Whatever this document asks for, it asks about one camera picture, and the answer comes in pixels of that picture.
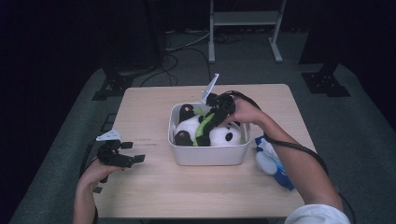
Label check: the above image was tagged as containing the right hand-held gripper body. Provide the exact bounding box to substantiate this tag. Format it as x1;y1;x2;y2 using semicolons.
200;73;236;121

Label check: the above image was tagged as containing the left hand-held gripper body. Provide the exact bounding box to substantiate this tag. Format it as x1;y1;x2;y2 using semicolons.
95;129;136;169

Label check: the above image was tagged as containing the panda plush toy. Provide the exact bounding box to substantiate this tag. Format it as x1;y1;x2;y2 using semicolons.
173;103;245;147

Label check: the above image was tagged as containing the white plastic bin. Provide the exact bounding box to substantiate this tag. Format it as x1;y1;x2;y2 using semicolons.
167;102;252;166

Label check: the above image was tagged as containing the blue wet wipes pack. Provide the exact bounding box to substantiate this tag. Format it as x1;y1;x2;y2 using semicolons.
255;135;295;191

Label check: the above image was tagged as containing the person's right hand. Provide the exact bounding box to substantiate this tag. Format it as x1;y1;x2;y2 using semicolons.
222;96;269;128

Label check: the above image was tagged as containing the person's left hand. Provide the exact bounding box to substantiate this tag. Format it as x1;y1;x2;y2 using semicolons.
78;159;125;191

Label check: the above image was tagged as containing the black stand base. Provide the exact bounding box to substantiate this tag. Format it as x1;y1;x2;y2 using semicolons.
92;66;134;101
301;63;351;98

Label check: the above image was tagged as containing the white metal stand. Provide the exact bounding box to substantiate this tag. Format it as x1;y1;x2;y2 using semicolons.
208;0;288;63

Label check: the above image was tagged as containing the person's white shirt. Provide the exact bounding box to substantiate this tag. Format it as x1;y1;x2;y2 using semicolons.
284;203;352;224

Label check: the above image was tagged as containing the left hand-held gripper cable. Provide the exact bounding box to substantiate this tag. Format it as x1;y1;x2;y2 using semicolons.
78;139;101;179

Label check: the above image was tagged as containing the hand-held gripper cable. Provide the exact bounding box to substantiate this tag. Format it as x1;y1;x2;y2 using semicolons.
78;139;101;179
223;91;358;224

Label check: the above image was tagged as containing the black floor outlet frame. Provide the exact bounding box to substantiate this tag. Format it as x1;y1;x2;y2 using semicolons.
100;113;117;133

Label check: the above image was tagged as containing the black floor cable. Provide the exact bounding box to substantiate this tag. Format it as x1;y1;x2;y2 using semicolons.
139;46;212;88

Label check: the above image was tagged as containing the grey floor cable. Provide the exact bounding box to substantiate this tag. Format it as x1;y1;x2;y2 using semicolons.
164;29;211;52

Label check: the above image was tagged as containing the right hand-held gripper cable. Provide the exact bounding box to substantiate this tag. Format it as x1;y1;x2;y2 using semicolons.
223;91;358;224

